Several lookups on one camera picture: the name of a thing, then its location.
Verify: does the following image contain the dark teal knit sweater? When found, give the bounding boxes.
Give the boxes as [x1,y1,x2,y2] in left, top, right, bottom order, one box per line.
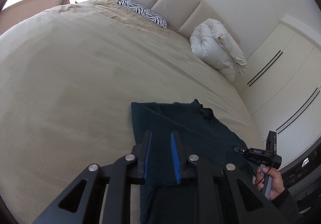
[131,100,253,223]

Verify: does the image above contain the right hand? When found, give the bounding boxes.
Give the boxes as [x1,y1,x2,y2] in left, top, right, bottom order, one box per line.
[255,167,285,201]

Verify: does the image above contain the beige bed cover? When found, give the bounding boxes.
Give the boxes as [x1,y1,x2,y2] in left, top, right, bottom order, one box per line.
[1,0,263,223]

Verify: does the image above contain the folded white duvet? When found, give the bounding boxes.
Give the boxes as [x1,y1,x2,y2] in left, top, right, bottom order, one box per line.
[189,19,248,82]

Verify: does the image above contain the zebra print pillow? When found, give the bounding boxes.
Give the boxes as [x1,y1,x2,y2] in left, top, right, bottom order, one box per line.
[117,0,168,29]

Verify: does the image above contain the white wardrobe with handles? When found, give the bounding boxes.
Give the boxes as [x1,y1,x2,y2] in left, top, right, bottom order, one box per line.
[233,24,320,167]

